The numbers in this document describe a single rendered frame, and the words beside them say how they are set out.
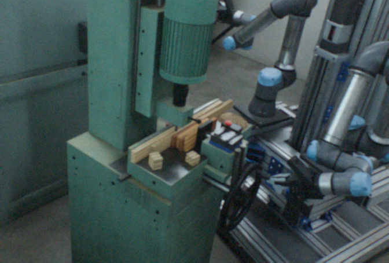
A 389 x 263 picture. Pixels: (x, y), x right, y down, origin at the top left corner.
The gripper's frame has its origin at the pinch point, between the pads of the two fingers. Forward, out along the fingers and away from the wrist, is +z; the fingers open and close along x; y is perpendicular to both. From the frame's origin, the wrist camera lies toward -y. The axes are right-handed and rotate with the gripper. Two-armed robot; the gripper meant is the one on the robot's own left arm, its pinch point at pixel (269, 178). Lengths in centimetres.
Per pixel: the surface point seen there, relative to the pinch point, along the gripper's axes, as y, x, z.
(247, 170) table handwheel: -7.7, -9.2, 2.1
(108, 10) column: -76, -18, 35
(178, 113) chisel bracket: -32.5, -10.6, 24.4
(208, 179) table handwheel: -3.7, -8.6, 21.7
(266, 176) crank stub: -2.1, -3.1, -1.0
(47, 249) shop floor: 28, -31, 131
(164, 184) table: -12.6, -29.8, 23.2
